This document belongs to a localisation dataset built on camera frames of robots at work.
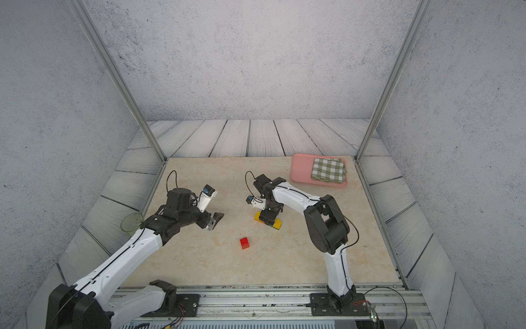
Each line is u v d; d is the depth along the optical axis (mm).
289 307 741
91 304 381
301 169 1145
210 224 729
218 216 729
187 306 730
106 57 812
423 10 701
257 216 936
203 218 716
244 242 851
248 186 865
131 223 833
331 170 1145
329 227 517
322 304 726
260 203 832
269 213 838
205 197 711
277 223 912
